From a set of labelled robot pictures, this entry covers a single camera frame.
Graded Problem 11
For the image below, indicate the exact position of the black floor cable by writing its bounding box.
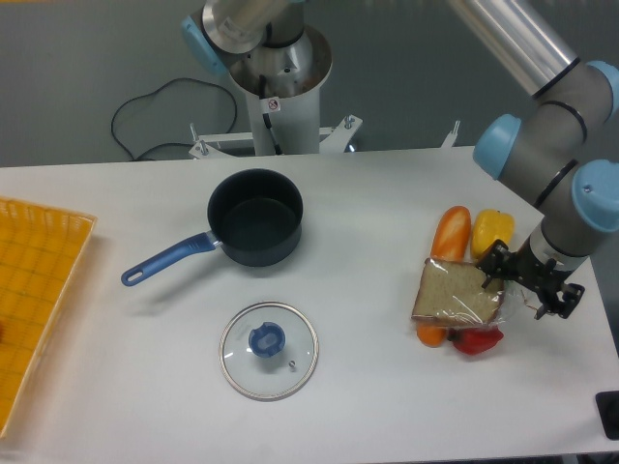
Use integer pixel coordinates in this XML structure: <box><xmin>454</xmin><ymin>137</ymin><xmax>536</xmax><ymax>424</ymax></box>
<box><xmin>110</xmin><ymin>76</ymin><xmax>238</xmax><ymax>161</ymax></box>

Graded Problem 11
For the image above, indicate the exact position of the bagged toast slice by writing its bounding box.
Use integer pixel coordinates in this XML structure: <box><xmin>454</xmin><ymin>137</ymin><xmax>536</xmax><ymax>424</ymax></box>
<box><xmin>411</xmin><ymin>258</ymin><xmax>538</xmax><ymax>329</ymax></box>

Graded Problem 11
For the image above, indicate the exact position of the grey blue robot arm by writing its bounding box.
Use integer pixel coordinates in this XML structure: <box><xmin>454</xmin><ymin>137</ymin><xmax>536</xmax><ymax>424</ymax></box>
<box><xmin>181</xmin><ymin>1</ymin><xmax>618</xmax><ymax>318</ymax></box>

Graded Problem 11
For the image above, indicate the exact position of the glass lid blue knob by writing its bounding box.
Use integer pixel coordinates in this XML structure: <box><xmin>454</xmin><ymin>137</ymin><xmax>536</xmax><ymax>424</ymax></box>
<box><xmin>219</xmin><ymin>302</ymin><xmax>319</xmax><ymax>402</ymax></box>

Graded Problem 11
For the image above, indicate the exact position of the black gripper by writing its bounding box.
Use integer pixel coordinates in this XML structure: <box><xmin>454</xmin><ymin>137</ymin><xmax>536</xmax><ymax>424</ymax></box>
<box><xmin>475</xmin><ymin>242</ymin><xmax>585</xmax><ymax>320</ymax></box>

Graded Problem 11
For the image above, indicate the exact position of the dark saucepan blue handle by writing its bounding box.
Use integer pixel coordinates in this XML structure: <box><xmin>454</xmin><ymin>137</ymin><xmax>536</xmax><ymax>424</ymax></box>
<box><xmin>121</xmin><ymin>168</ymin><xmax>304</xmax><ymax>286</ymax></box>

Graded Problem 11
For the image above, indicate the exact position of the yellow bell pepper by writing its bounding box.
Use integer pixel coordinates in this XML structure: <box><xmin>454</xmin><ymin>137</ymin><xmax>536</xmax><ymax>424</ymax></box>
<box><xmin>470</xmin><ymin>209</ymin><xmax>516</xmax><ymax>259</ymax></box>

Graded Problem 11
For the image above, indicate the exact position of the yellow woven basket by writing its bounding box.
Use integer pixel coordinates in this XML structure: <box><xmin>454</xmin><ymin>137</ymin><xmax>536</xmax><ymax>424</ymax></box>
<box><xmin>1</xmin><ymin>197</ymin><xmax>97</xmax><ymax>437</ymax></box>

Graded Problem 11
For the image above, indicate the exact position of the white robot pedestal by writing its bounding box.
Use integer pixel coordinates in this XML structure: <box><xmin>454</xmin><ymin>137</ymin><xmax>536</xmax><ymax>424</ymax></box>
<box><xmin>182</xmin><ymin>17</ymin><xmax>363</xmax><ymax>156</ymax></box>

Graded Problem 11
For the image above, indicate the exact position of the black object at table corner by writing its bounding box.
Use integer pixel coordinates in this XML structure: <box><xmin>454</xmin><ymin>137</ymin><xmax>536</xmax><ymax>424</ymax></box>
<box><xmin>595</xmin><ymin>391</ymin><xmax>619</xmax><ymax>441</ymax></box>

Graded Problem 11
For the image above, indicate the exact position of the red bell pepper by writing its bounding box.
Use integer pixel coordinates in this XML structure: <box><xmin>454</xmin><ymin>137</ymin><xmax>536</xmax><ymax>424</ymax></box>
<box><xmin>447</xmin><ymin>328</ymin><xmax>504</xmax><ymax>356</ymax></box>

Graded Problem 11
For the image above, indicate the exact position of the orange baguette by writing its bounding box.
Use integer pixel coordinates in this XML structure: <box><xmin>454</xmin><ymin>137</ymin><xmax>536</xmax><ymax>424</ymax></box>
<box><xmin>416</xmin><ymin>206</ymin><xmax>471</xmax><ymax>348</ymax></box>

